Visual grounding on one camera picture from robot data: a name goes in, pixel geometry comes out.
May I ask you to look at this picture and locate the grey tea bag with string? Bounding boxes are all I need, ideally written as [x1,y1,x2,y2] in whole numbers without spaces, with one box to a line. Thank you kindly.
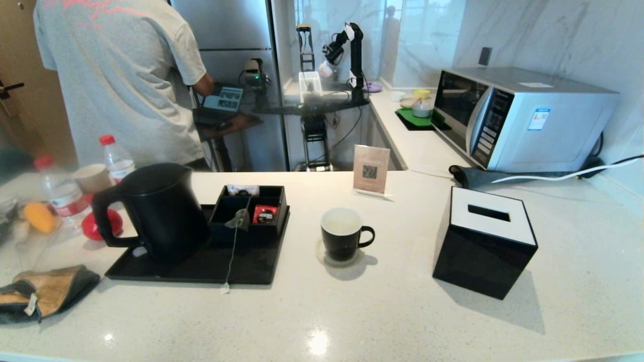
[219,207,251,295]

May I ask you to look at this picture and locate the black electric kettle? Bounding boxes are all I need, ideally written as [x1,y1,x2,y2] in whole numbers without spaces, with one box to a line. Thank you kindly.
[92,162,211,264]

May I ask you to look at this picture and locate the person's right forearm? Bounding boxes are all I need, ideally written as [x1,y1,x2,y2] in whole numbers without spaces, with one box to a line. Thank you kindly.
[193,72,216,96]

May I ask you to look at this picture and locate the QR code sign stand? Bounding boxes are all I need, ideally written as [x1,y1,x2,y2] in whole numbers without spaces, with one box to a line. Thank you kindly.
[352,144,394,202]

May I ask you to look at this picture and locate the red sachet packet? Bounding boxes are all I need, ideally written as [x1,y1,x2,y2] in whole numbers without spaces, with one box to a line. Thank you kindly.
[253,205,279,224]

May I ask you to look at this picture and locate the black mug white inside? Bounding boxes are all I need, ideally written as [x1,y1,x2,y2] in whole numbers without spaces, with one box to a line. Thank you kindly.
[320,207,376,262]

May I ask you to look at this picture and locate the beige round coaster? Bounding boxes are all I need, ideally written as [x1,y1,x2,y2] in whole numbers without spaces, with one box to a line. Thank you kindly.
[315,237,367,268]

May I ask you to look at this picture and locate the black compartment organizer box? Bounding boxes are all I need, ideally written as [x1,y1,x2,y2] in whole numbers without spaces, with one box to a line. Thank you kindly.
[208,185,288,247]

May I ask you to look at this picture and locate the brown wooden desk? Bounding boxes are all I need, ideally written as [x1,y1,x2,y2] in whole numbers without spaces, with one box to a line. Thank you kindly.
[196,113,263,171]

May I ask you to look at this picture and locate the green placemat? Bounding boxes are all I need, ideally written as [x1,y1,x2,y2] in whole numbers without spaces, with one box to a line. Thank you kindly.
[395,107,446,131]

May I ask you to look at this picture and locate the open laptop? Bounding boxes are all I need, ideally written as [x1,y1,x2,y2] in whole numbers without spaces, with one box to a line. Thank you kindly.
[194,85,245,126]

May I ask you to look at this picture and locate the black serving tray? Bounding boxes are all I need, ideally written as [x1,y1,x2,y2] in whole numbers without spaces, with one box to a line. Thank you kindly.
[105,204,291,286]

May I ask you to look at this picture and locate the black tissue box white lid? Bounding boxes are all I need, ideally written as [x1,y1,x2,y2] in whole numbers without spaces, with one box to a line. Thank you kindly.
[433,186,539,301]

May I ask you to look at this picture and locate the silver refrigerator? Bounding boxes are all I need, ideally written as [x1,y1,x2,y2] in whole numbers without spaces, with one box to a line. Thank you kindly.
[171,0,290,171]

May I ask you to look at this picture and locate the silver microwave oven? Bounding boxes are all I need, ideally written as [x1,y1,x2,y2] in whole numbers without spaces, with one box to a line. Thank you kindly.
[433,67,620,174]

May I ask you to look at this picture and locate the person in grey t-shirt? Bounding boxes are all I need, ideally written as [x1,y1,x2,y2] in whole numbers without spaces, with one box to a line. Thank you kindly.
[33,0,209,169]

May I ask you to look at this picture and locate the brown paper cup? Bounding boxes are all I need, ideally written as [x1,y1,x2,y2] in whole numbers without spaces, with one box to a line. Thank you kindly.
[73,164,114,194]

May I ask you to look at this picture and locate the red ball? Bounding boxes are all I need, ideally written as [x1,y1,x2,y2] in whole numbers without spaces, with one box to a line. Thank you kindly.
[82,208,124,241]

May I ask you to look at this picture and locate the blurred red-capped water bottle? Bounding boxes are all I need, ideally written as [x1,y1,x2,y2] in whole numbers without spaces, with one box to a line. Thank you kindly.
[33,156,91,234]

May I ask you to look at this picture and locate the orange fruit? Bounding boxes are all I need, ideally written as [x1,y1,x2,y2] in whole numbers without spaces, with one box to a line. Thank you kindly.
[23,202,57,233]

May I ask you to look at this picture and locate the brown and black cloth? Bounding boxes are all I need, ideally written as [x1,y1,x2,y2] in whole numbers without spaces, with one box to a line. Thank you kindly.
[0,265,101,325]

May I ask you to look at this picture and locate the brown wooden door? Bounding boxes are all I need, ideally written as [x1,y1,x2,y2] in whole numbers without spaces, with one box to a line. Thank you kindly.
[0,0,76,166]

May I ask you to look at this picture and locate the black pedestal table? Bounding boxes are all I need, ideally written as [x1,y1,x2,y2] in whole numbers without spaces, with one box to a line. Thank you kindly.
[254,96,370,171]

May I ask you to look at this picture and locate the camera device green light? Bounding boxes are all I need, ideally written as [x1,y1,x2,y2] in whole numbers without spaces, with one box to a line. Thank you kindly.
[239,58,270,86]

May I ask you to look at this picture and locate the white power cable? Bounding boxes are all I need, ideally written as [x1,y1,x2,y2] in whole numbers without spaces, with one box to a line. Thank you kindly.
[491,156,644,184]

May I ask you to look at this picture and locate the black power cable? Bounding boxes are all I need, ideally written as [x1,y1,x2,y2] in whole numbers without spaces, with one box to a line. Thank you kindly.
[579,132,644,175]

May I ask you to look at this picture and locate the black door handle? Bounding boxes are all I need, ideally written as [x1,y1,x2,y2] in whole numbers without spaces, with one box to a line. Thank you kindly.
[0,82,25,101]

